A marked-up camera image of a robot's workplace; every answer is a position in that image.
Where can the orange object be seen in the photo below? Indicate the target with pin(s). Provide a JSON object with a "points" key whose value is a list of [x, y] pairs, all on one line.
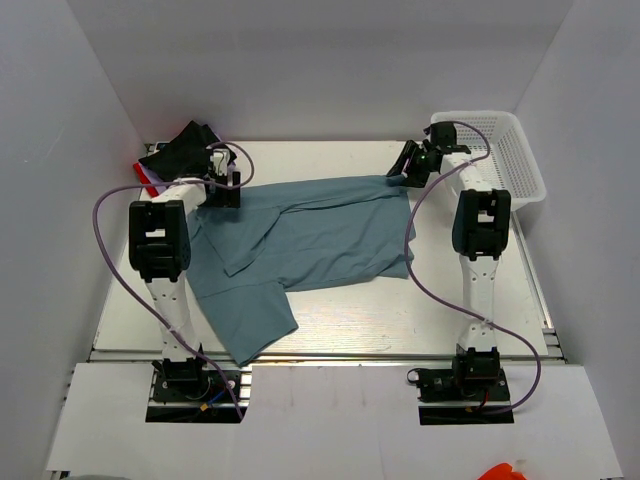
{"points": [[502, 471]]}

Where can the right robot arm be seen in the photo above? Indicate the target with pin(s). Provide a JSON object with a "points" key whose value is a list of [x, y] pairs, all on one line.
{"points": [[479, 235]]}

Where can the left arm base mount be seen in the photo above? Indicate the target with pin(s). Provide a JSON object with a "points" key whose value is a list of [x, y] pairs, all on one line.
{"points": [[196, 401]]}

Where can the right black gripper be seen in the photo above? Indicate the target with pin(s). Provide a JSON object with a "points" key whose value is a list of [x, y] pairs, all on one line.
{"points": [[411, 151]]}

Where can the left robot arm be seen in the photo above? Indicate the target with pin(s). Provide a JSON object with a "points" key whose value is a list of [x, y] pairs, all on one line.
{"points": [[159, 250]]}

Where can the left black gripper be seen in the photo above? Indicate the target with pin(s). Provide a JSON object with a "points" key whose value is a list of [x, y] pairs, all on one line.
{"points": [[229, 198]]}

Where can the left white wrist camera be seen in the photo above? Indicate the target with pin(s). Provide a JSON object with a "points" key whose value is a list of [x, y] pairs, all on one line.
{"points": [[220, 159]]}

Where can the black folded t-shirt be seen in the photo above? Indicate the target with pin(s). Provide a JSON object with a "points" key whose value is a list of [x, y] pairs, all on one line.
{"points": [[184, 156]]}

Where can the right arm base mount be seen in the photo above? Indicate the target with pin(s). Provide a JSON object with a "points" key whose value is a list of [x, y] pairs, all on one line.
{"points": [[442, 403]]}

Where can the teal blue t-shirt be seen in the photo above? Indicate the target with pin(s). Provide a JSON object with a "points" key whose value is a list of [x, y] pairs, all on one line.
{"points": [[289, 237]]}

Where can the white plastic basket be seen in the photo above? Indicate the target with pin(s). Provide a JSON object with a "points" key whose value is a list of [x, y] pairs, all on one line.
{"points": [[511, 165]]}

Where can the red folded t-shirt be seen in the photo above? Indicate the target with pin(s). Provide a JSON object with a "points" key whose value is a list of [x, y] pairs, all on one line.
{"points": [[146, 180]]}

